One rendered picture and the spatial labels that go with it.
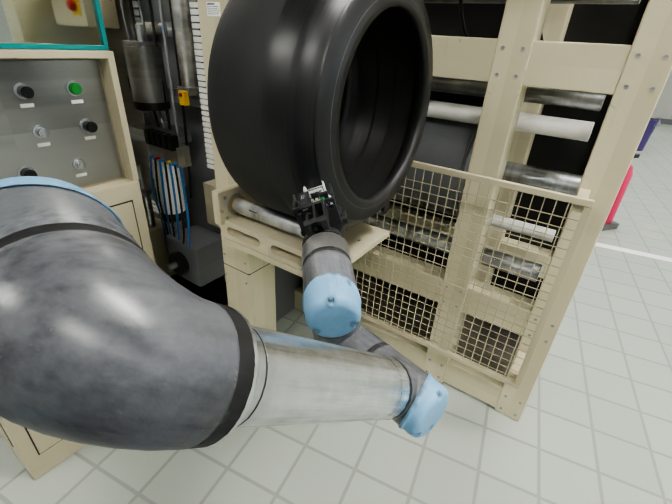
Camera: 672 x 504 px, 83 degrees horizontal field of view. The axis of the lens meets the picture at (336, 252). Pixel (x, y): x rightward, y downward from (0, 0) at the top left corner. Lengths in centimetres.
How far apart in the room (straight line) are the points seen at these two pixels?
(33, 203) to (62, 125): 102
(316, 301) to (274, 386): 21
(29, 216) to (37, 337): 10
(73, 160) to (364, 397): 114
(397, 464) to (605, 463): 79
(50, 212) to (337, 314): 32
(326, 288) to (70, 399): 32
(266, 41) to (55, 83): 70
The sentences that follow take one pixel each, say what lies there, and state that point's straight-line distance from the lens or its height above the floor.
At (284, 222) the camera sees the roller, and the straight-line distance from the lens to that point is 100.
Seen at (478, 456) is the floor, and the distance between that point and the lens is 171.
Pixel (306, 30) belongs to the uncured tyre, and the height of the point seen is 134.
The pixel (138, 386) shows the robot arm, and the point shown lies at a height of 117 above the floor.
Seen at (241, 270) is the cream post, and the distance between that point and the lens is 135.
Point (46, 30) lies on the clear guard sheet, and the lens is 130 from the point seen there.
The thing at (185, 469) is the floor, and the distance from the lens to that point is 161.
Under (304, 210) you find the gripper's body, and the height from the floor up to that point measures 108.
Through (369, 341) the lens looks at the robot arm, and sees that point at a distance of 55.
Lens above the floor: 133
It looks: 29 degrees down
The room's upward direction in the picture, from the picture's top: 4 degrees clockwise
